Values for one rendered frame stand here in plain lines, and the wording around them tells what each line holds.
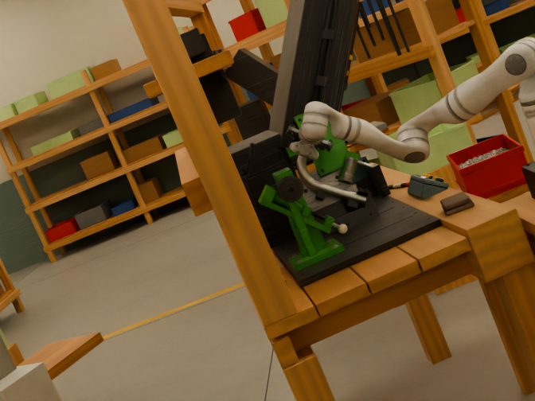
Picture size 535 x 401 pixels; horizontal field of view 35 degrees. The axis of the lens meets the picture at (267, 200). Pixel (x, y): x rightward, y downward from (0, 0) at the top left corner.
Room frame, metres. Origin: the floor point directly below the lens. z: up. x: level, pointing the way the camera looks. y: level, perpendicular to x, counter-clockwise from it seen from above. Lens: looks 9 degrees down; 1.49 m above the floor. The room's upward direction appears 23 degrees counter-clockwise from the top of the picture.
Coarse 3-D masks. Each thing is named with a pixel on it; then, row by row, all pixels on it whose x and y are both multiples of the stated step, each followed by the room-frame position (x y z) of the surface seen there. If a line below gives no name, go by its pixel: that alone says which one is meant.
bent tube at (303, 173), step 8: (304, 160) 2.63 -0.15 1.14; (304, 168) 2.62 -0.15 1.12; (304, 176) 2.62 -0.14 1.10; (312, 184) 2.61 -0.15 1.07; (320, 184) 2.61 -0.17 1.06; (328, 192) 2.60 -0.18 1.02; (336, 192) 2.60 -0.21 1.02; (344, 192) 2.60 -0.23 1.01; (352, 192) 2.60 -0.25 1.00; (360, 200) 2.59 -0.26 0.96
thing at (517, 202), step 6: (528, 192) 2.33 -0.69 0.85; (516, 198) 2.32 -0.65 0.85; (522, 198) 2.29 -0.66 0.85; (528, 198) 2.27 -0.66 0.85; (510, 204) 2.28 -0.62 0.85; (516, 204) 2.26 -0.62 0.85; (522, 204) 2.24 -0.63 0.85; (528, 204) 2.22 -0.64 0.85; (534, 204) 2.19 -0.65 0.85; (522, 210) 2.19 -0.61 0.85; (528, 210) 2.17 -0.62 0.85; (534, 210) 2.14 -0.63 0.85; (522, 216) 2.13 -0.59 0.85; (528, 216) 2.11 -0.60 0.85; (534, 216) 2.09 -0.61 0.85; (522, 222) 2.13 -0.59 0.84; (528, 222) 2.08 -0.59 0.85; (534, 222) 2.05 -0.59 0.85; (528, 228) 2.10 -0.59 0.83; (534, 228) 2.04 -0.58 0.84; (534, 234) 2.06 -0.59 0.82
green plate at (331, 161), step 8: (296, 120) 2.70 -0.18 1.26; (328, 128) 2.69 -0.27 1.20; (328, 136) 2.68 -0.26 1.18; (336, 144) 2.67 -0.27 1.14; (344, 144) 2.67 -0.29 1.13; (320, 152) 2.67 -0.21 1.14; (328, 152) 2.67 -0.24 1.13; (336, 152) 2.67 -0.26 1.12; (344, 152) 2.66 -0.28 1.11; (320, 160) 2.66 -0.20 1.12; (328, 160) 2.66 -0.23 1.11; (336, 160) 2.66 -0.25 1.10; (320, 168) 2.65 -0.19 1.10; (328, 168) 2.65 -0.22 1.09; (336, 168) 2.65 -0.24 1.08; (320, 176) 2.65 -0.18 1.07
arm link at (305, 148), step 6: (300, 126) 2.49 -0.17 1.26; (300, 132) 2.47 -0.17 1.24; (300, 138) 2.50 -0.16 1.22; (294, 144) 2.49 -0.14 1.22; (300, 144) 2.49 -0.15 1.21; (306, 144) 2.48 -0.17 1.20; (312, 144) 2.48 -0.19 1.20; (294, 150) 2.48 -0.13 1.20; (300, 150) 2.48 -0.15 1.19; (306, 150) 2.48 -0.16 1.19; (312, 150) 2.48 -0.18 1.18; (306, 156) 2.48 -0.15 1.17; (312, 156) 2.47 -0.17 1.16
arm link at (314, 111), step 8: (312, 104) 2.33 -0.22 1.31; (320, 104) 2.33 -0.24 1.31; (304, 112) 2.35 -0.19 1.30; (312, 112) 2.32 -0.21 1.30; (320, 112) 2.32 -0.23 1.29; (328, 112) 2.33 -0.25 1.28; (336, 112) 2.34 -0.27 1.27; (304, 120) 2.33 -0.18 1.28; (312, 120) 2.32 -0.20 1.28; (320, 120) 2.31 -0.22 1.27; (328, 120) 2.34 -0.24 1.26; (336, 120) 2.35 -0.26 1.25; (344, 120) 2.34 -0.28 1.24; (336, 128) 2.35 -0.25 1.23; (344, 128) 2.34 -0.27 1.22; (336, 136) 2.35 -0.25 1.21; (344, 136) 2.35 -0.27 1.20
